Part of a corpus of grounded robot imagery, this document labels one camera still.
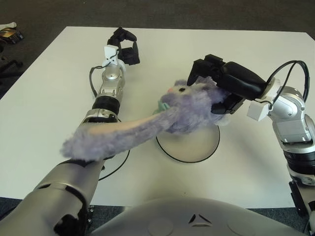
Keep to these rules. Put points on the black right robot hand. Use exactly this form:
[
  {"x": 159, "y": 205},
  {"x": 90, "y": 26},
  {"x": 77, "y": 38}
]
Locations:
[{"x": 241, "y": 78}]

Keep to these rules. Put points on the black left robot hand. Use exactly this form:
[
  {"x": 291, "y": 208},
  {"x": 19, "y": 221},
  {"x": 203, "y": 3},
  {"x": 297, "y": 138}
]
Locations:
[{"x": 130, "y": 56}]

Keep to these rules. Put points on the purple plush bunny doll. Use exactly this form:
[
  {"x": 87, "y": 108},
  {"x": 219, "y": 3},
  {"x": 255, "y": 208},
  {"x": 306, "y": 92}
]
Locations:
[{"x": 187, "y": 110}]

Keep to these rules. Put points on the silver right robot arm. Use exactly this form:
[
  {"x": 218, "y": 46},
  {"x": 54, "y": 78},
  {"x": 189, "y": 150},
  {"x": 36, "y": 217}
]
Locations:
[{"x": 292, "y": 110}]

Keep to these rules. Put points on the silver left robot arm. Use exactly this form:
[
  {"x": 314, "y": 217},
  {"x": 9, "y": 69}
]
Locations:
[{"x": 110, "y": 86}]

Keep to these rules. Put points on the white plate with black rim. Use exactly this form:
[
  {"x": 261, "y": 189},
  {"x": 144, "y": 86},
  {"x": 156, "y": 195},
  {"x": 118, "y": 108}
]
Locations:
[{"x": 192, "y": 147}]

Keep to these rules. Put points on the black office chair base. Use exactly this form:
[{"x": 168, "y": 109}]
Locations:
[{"x": 11, "y": 64}]

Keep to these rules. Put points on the black and gold package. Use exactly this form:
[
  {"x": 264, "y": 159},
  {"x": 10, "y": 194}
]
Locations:
[{"x": 11, "y": 35}]

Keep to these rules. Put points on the small white floor item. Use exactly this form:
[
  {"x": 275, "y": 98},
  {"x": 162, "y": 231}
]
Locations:
[{"x": 9, "y": 24}]

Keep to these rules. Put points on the grey robot torso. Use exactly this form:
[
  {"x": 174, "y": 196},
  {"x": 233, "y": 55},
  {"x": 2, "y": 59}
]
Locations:
[{"x": 184, "y": 218}]

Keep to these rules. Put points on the black metal bracket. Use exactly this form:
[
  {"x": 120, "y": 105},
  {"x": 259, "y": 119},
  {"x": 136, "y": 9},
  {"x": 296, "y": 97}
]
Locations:
[{"x": 90, "y": 213}]

